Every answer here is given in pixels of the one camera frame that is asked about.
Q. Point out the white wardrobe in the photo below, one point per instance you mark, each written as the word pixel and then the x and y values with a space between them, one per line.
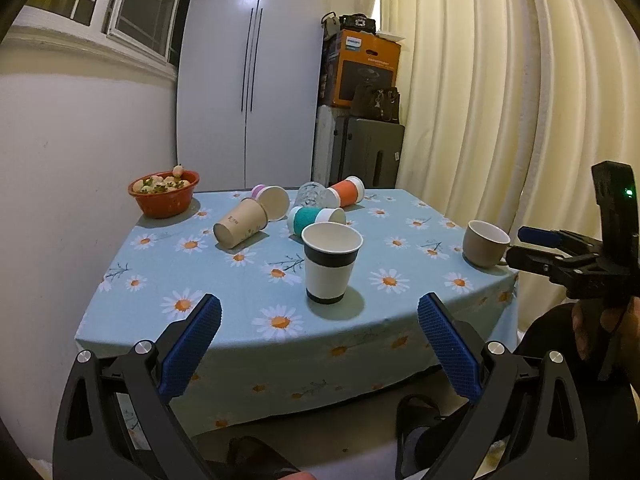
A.
pixel 220 85

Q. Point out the person's right hand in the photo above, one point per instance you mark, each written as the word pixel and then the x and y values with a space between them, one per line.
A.
pixel 590 330

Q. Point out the orange cardboard box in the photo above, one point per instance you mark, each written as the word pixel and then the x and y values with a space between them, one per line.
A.
pixel 367 75

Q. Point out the blue daisy print tablecloth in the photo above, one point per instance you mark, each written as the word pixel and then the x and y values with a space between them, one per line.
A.
pixel 240 300

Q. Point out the white foam box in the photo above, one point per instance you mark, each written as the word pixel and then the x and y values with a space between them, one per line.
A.
pixel 322 145

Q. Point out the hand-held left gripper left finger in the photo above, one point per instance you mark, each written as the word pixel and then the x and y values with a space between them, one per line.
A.
pixel 192 345

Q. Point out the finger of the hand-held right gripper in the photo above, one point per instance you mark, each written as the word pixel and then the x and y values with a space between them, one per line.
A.
pixel 530 260
pixel 537 235

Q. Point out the black slipper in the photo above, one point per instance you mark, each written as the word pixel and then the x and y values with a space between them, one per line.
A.
pixel 425 440
pixel 255 460

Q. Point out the pile of pale strawberries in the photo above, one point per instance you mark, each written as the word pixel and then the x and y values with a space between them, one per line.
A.
pixel 162 182

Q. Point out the brown handbag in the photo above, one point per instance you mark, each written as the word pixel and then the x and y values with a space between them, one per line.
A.
pixel 377 102

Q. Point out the grey suitcase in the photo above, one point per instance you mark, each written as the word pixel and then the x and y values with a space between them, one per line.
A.
pixel 370 152

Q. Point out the orange sleeve paper cup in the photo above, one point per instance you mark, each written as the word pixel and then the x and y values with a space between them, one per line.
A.
pixel 345 192

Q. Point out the beige ceramic cup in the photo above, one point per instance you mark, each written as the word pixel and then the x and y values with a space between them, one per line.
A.
pixel 480 250

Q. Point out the pink striped paper cup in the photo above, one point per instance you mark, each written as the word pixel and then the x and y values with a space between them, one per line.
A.
pixel 275 202

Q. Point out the black bag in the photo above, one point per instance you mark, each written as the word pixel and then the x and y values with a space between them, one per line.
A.
pixel 357 23

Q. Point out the red plastic bowl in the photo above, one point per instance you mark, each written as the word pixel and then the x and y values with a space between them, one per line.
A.
pixel 162 205

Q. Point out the white paper cup black band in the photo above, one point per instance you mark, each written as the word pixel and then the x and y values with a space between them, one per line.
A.
pixel 327 270

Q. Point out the clear glass cup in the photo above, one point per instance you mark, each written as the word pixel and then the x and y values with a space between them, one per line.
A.
pixel 312 195

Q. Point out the cream curtain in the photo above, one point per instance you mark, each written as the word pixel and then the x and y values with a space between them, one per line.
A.
pixel 500 100

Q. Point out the white framed window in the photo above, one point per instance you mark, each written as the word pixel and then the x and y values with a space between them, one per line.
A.
pixel 145 5

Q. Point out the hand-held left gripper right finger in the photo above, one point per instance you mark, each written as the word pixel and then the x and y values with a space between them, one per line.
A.
pixel 450 352

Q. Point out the person's dark trouser leg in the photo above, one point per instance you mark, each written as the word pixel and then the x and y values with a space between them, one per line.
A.
pixel 550 340

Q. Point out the brown kraft paper cup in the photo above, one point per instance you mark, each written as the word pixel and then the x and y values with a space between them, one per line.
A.
pixel 240 222

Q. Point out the teal sleeve paper cup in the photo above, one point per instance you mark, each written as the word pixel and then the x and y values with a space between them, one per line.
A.
pixel 307 219

